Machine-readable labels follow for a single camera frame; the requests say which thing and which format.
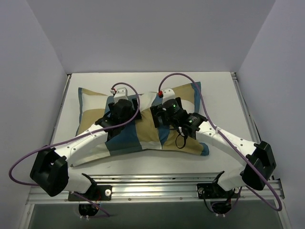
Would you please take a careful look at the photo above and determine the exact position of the aluminium front rail frame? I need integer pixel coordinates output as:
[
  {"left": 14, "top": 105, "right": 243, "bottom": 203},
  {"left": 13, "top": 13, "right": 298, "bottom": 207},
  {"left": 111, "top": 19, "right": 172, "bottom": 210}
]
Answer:
[{"left": 26, "top": 173, "right": 285, "bottom": 204}]

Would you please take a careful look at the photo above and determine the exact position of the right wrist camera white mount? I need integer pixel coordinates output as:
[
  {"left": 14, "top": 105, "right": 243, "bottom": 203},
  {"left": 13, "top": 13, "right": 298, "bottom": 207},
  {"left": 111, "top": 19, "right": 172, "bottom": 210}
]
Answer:
[{"left": 157, "top": 88, "right": 176, "bottom": 103}]

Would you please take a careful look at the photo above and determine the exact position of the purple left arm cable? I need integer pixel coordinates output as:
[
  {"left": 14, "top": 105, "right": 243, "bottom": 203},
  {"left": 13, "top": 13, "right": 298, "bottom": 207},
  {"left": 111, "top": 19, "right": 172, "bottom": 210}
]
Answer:
[{"left": 9, "top": 82, "right": 141, "bottom": 186}]

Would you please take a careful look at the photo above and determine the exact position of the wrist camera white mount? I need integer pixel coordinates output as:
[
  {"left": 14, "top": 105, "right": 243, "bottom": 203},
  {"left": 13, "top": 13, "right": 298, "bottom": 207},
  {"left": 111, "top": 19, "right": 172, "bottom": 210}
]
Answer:
[
  {"left": 157, "top": 88, "right": 176, "bottom": 103},
  {"left": 110, "top": 87, "right": 128, "bottom": 103}
]

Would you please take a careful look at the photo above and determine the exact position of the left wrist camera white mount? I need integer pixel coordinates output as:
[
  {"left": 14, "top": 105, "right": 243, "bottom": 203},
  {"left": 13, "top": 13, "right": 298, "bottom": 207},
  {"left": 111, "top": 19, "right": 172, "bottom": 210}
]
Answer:
[{"left": 110, "top": 87, "right": 128, "bottom": 103}]

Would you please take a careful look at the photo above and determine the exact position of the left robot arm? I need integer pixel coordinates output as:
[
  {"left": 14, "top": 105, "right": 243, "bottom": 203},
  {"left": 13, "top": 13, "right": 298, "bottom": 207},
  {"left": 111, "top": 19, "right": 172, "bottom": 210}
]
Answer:
[{"left": 30, "top": 98, "right": 141, "bottom": 200}]

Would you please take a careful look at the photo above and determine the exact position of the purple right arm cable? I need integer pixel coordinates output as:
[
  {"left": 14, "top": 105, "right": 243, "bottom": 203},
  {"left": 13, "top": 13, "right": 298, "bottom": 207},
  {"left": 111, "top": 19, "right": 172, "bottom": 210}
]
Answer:
[{"left": 158, "top": 73, "right": 284, "bottom": 212}]

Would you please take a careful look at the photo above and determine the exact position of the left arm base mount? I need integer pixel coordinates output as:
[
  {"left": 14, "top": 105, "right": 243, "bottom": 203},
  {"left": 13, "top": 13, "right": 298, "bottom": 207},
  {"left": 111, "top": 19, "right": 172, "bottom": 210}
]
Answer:
[{"left": 93, "top": 185, "right": 112, "bottom": 201}]

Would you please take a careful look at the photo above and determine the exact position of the blue tan white checked pillowcase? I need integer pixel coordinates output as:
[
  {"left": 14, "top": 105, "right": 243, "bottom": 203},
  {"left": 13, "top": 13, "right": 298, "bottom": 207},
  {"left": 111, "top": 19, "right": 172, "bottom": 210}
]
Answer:
[{"left": 76, "top": 88, "right": 209, "bottom": 157}]

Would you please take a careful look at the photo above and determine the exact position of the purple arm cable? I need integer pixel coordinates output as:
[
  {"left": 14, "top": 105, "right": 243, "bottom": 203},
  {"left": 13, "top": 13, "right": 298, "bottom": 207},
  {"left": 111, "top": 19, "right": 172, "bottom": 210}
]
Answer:
[
  {"left": 158, "top": 73, "right": 284, "bottom": 212},
  {"left": 9, "top": 82, "right": 141, "bottom": 186}
]

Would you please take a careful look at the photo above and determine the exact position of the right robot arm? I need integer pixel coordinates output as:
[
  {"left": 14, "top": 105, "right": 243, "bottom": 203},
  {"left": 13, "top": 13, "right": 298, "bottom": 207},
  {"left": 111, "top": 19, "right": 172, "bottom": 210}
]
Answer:
[{"left": 150, "top": 97, "right": 276, "bottom": 197}]

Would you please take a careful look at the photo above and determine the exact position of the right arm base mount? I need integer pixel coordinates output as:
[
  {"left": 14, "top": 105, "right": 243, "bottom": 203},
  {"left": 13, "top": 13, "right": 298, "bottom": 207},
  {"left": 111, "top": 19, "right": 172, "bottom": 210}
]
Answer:
[{"left": 196, "top": 183, "right": 238, "bottom": 199}]

